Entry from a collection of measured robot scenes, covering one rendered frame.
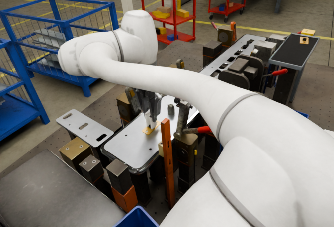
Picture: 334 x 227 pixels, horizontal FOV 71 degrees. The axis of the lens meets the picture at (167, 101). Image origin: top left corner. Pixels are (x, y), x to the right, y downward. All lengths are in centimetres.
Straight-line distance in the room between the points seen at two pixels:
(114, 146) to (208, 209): 68
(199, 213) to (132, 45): 51
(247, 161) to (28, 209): 69
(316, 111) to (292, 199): 145
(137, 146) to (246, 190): 67
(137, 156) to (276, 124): 65
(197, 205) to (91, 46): 48
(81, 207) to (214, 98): 55
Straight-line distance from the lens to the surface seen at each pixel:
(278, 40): 168
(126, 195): 67
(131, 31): 70
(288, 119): 32
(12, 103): 316
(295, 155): 29
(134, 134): 97
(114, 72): 55
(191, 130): 81
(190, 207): 32
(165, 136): 73
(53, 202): 83
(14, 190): 92
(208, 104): 39
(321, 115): 169
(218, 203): 30
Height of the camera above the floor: 167
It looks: 37 degrees down
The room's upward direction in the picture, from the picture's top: 4 degrees counter-clockwise
